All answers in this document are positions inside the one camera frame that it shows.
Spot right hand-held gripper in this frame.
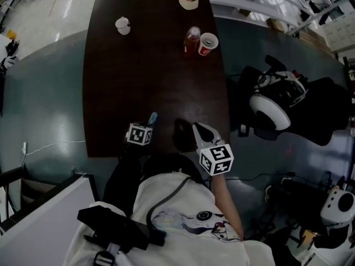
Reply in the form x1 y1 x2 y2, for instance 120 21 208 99
192 122 235 176

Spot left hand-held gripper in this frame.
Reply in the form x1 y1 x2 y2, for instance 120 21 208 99
125 122 154 146

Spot person's right forearm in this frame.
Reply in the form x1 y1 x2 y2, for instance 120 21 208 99
210 173 245 241

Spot person's left forearm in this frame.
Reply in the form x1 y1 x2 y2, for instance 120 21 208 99
102 145 145 218

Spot white round robot head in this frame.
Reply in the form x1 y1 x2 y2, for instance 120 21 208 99
248 70 308 131

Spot person's white printed shirt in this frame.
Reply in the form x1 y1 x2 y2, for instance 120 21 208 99
66 172 278 266

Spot red paper cup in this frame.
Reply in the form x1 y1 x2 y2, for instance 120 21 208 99
197 32 219 57

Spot black waist pack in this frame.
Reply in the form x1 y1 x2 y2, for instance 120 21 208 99
77 205 167 254

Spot white mug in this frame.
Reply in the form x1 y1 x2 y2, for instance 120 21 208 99
115 16 131 35

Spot black office chair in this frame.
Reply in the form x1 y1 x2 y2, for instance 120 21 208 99
226 54 352 146

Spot flat cardboard box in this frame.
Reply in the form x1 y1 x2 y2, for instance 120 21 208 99
266 17 291 32

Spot white partition desk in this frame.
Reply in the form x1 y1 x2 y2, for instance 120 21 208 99
0 173 97 266

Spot large white shelf rack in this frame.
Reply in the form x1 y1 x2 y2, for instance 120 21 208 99
205 0 355 37

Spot black and white gear pile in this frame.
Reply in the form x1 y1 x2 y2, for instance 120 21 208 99
0 40 20 71

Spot wooden step platform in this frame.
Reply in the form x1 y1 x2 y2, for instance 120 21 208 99
298 26 336 58

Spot white locker cabinet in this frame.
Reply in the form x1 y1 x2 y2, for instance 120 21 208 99
323 15 355 52

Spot white power cable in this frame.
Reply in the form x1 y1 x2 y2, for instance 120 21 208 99
21 140 87 166

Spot black power cable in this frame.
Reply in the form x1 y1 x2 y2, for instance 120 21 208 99
224 170 333 182

